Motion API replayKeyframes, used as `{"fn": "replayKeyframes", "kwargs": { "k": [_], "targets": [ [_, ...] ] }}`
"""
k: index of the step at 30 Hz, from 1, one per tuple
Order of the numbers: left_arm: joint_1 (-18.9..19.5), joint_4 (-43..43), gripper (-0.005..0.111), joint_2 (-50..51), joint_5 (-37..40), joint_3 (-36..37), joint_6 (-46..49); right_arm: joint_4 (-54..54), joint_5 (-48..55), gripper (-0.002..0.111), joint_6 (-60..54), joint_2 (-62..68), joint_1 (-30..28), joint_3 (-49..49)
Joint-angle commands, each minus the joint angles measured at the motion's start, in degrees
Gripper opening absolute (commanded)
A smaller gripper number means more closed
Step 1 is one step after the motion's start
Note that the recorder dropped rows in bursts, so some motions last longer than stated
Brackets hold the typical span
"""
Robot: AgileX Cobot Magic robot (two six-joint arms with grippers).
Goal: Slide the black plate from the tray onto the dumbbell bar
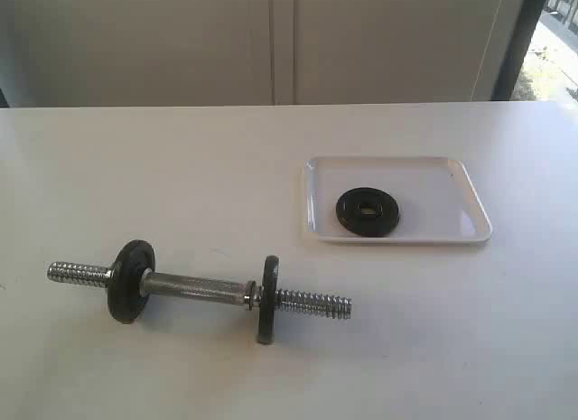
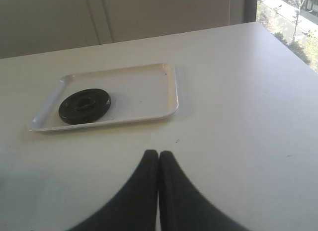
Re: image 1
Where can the white rectangular tray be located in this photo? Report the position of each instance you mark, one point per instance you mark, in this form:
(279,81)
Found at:
(437,201)

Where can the black weight plate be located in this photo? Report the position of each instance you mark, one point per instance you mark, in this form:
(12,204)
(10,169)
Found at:
(124,298)
(267,302)
(367,212)

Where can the dark window frame post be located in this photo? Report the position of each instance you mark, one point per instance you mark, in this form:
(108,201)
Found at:
(520,39)

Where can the chrome threaded dumbbell bar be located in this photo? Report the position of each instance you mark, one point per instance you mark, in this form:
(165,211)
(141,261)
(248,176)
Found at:
(245,295)

